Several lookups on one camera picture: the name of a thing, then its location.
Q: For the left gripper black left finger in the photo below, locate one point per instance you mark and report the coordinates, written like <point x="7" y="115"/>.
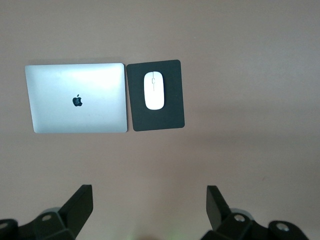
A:
<point x="77" y="210"/>

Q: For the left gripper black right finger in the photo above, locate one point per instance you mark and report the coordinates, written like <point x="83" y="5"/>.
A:
<point x="217" y="212"/>

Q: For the white computer mouse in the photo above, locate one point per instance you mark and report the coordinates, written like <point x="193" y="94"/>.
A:
<point x="154" y="97"/>

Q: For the black mouse pad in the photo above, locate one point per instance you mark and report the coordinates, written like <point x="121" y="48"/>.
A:
<point x="160" y="120"/>

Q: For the silver closed laptop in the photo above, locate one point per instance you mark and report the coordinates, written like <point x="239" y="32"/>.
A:
<point x="62" y="115"/>

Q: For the brown table cover mat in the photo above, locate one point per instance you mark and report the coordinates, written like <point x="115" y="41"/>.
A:
<point x="225" y="37"/>

